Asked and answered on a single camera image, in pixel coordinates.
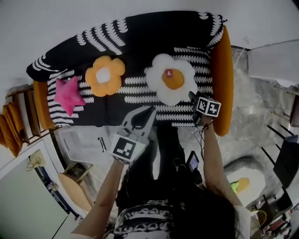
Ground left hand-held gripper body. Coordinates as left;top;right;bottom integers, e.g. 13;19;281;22
109;125;147;165

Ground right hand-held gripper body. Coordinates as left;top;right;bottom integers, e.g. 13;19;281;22
192;94;221;128

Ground white fried egg plush pillow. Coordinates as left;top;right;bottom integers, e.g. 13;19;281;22
145;53;198;107

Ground orange flower plush pillow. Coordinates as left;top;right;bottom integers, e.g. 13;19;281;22
85;55;126;98

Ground clear plastic storage bin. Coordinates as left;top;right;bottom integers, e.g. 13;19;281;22
57;127;122;164

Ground pink star plush pillow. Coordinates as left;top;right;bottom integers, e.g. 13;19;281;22
53;76;86;117

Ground person's left forearm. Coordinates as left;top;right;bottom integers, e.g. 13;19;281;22
70;160;130;239

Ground person's right forearm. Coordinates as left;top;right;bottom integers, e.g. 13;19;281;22
199;116;243;207

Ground person's black trousers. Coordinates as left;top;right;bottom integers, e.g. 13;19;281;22
116;126;204;206

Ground black handheld device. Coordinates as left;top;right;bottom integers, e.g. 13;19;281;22
185;151;199;173

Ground light wooden oval stool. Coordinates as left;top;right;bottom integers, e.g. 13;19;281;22
57;163;94;212

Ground person's black white printed shirt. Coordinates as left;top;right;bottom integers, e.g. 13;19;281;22
102;199;252;239

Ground grey round pouf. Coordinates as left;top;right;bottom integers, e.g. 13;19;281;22
223;156;267;206

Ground orange round plush pillow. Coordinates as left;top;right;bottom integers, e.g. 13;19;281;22
235;177;250;193

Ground wooden chair dark seat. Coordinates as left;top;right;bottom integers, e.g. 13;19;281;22
289;93;299;128

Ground beige tote bag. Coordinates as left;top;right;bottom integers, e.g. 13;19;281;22
27;150;46;172

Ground black chair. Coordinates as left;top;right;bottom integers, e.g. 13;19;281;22
260;125;299;190

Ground dark wooden shelf rack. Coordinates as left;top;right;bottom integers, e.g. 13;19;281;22
4;85;56;147

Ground orange square pillow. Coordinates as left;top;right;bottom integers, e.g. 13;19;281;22
2;102;24;157
0;114;10;148

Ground white framed glass door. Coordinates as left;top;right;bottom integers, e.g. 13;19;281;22
0;158;71;239

